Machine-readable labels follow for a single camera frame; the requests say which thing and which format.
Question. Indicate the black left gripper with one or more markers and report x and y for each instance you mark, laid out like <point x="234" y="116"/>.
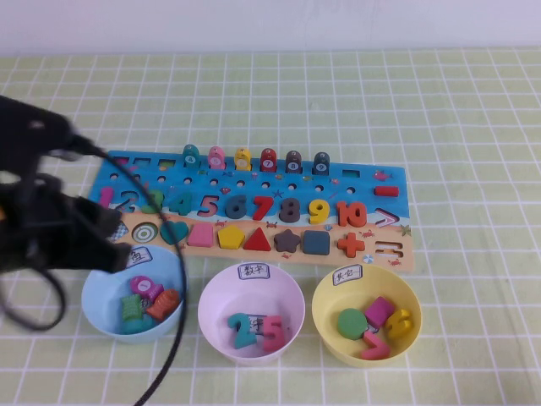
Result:
<point x="46" y="224"/>

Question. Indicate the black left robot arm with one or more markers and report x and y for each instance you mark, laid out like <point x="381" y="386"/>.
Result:
<point x="7" y="249"/>

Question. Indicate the light blue plastic bowl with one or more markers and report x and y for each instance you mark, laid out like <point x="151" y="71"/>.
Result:
<point x="99" y="304"/>

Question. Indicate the pink plastic bowl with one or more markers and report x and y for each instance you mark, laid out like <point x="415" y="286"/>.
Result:
<point x="220" y="304"/>

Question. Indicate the wooden number puzzle board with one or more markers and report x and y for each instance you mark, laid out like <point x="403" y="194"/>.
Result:
<point x="253" y="187"/>

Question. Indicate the purple number disc piece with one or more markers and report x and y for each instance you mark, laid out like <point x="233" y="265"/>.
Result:
<point x="293" y="163"/>

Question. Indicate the yellow plastic bowl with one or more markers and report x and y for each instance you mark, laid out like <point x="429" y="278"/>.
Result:
<point x="329" y="296"/>

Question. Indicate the orange starfish puzzle piece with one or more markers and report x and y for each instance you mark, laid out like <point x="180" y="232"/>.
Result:
<point x="351" y="245"/>

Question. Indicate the pink wooden number one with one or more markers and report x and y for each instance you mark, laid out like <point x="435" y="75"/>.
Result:
<point x="106" y="198"/>

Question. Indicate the green wooden number three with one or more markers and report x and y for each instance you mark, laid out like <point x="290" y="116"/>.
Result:
<point x="149" y="207"/>

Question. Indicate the magenta wooden fish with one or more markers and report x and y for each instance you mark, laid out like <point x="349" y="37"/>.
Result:
<point x="143" y="286"/>

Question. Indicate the green wooden fish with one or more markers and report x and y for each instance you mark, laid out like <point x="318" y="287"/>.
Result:
<point x="131" y="308"/>

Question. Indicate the teal wooden heart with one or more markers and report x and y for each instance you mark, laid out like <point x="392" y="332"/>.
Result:
<point x="177" y="230"/>

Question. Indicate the teal wooden number four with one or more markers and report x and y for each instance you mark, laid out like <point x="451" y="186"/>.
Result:
<point x="184" y="206"/>

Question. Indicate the orange wooden fish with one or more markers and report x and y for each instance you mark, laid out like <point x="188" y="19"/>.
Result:
<point x="164" y="304"/>

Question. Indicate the pink wooden trapezoid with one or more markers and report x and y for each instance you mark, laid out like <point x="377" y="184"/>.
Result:
<point x="200" y="236"/>

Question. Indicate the teal fish peg number four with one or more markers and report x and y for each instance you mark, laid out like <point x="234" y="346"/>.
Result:
<point x="191" y="157"/>

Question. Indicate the yellow wooden pentagon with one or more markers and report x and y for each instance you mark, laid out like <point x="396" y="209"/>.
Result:
<point x="231" y="237"/>

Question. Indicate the dark blue wooden number six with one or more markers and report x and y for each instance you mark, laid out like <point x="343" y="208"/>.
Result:
<point x="235" y="211"/>

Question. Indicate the pink wooden fish peg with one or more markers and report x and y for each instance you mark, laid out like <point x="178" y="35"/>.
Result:
<point x="216" y="159"/>

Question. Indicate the red wooden triangle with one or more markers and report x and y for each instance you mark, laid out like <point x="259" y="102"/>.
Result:
<point x="257" y="242"/>

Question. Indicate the yellow wooden fish peg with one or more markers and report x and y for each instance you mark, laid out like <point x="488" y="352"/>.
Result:
<point x="242" y="160"/>

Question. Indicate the red wooden number seven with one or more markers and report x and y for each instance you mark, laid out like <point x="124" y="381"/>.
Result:
<point x="264" y="208"/>

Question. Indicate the teal wooden number two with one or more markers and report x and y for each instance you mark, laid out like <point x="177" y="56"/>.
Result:
<point x="244" y="337"/>

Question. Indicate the red fish peg number seven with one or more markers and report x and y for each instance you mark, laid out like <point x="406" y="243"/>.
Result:
<point x="268" y="161"/>

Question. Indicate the brown wooden star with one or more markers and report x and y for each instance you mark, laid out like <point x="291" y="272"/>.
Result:
<point x="287" y="240"/>

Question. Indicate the brown wooden number eight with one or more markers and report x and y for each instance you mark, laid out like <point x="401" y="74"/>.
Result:
<point x="291" y="210"/>

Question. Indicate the pink wooden number five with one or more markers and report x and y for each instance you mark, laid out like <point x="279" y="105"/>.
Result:
<point x="274" y="338"/>

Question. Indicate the dark blue wooden square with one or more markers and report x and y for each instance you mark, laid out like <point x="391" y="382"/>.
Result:
<point x="316" y="243"/>

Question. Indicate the blue-grey fish peg number nine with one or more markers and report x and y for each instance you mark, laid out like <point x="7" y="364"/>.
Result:
<point x="321" y="165"/>

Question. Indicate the green wooden circle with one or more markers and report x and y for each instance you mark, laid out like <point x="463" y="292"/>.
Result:
<point x="352" y="323"/>

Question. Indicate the magenta wooden diamond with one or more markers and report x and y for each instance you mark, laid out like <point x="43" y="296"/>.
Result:
<point x="379" y="311"/>

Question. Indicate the red wooden minus sign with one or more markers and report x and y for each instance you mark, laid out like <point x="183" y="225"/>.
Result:
<point x="386" y="191"/>

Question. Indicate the red wooden greater-than sign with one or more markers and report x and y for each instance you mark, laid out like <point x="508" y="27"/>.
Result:
<point x="376" y="347"/>

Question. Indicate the yellow wooden equals sign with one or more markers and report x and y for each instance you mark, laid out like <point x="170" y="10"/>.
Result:
<point x="399" y="325"/>

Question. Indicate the green grid tablecloth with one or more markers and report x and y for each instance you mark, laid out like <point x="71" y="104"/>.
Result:
<point x="465" y="127"/>

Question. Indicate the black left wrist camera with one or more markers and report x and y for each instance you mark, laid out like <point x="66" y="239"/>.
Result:
<point x="29" y="127"/>

